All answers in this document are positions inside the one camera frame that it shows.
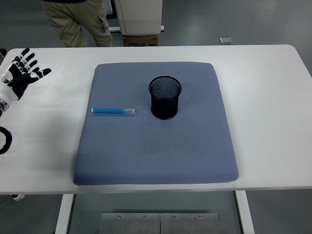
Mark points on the brown cardboard box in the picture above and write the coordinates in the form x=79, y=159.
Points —
x=140, y=40

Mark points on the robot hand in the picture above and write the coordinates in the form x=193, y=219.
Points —
x=9, y=89

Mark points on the white cabinet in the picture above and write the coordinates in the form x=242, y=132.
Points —
x=139, y=17

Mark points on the person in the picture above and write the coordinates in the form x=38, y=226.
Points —
x=70, y=22

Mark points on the blue-grey quilted mat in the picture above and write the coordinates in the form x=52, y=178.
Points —
x=156, y=151

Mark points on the small white and black object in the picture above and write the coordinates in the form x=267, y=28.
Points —
x=18, y=197

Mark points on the blue marker with clear cap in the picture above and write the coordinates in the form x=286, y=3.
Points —
x=109, y=111

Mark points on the grey floor plate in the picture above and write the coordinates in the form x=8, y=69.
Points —
x=226, y=40

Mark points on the black mesh pen holder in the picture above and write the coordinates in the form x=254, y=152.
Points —
x=164, y=107

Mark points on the white table leg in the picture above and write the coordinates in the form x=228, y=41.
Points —
x=245, y=214
x=64, y=214

